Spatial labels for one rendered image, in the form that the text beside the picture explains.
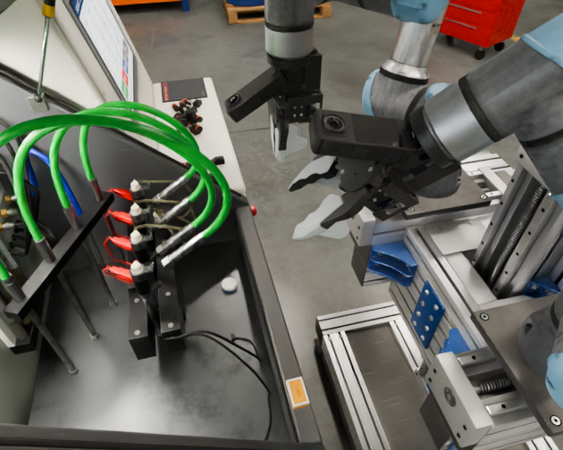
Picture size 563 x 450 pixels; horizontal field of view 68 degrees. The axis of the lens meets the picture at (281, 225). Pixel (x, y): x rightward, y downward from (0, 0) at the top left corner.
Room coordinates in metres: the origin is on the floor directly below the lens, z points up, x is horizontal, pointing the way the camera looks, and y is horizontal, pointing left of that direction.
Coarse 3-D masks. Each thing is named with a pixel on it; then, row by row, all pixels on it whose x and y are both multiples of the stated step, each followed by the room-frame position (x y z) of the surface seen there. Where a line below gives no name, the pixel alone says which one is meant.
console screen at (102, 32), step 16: (64, 0) 0.95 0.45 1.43; (80, 0) 1.07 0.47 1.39; (96, 0) 1.24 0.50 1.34; (80, 16) 1.00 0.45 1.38; (96, 16) 1.14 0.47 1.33; (112, 16) 1.34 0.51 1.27; (80, 32) 0.94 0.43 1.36; (96, 32) 1.05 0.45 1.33; (112, 32) 1.23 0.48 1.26; (96, 48) 0.98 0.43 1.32; (112, 48) 1.13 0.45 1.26; (128, 48) 1.34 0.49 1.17; (112, 64) 1.04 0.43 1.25; (128, 64) 1.22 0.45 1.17; (112, 80) 0.96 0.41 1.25; (128, 80) 1.12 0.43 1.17; (128, 96) 1.03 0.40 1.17
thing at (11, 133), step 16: (16, 128) 0.46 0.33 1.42; (32, 128) 0.46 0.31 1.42; (128, 128) 0.49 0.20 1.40; (144, 128) 0.50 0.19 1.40; (0, 144) 0.45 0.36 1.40; (176, 144) 0.51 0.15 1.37; (208, 160) 0.52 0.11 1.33; (224, 192) 0.52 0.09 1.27; (224, 208) 0.52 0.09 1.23; (0, 272) 0.43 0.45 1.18
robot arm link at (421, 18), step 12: (360, 0) 0.67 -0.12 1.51; (372, 0) 0.65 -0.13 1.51; (384, 0) 0.63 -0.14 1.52; (396, 0) 0.62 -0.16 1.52; (408, 0) 0.61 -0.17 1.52; (420, 0) 0.60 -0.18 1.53; (432, 0) 0.60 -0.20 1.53; (444, 0) 0.63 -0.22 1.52; (384, 12) 0.65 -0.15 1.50; (396, 12) 0.63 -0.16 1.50; (408, 12) 0.61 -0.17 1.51; (420, 12) 0.60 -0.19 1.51; (432, 12) 0.61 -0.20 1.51
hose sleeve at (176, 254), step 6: (198, 234) 0.51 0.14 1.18; (192, 240) 0.51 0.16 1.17; (198, 240) 0.51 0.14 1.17; (204, 240) 0.51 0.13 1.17; (180, 246) 0.51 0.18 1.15; (186, 246) 0.50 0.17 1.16; (192, 246) 0.50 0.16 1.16; (174, 252) 0.50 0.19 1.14; (180, 252) 0.50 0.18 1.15; (186, 252) 0.50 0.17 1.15; (174, 258) 0.49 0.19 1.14; (180, 258) 0.49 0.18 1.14
